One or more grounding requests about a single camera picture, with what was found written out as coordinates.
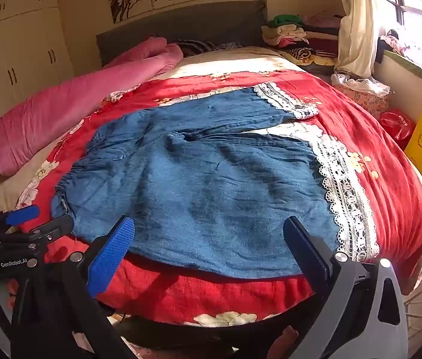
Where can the blue denim pants lace trim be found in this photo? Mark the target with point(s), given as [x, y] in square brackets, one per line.
[196, 194]

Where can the pink quilt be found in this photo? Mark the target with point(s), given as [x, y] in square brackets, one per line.
[46, 119]

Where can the red floral bed cover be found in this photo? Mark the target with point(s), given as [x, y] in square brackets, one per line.
[383, 164]

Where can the light patterned cloth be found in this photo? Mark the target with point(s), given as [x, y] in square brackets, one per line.
[413, 50]

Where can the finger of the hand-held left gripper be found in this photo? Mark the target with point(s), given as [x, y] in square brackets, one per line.
[57, 226]
[23, 215]

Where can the grey bed headboard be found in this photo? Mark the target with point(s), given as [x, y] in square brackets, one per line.
[196, 26]

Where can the floral storage box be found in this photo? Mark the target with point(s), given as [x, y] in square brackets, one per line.
[364, 101]

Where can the red plastic bag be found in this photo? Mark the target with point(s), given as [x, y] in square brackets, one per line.
[396, 129]

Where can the white crumpled cloth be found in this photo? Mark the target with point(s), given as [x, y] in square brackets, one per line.
[360, 84]

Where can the pile of folded clothes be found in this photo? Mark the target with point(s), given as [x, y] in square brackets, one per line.
[300, 39]

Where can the cream curtain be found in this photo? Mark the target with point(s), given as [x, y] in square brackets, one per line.
[358, 26]

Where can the striped pillow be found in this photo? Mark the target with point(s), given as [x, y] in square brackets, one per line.
[196, 48]

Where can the cream wardrobe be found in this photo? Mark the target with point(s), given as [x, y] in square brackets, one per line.
[20, 45]

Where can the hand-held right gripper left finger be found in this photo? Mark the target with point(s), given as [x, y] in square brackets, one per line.
[111, 254]

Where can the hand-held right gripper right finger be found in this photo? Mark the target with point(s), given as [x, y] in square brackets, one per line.
[302, 245]

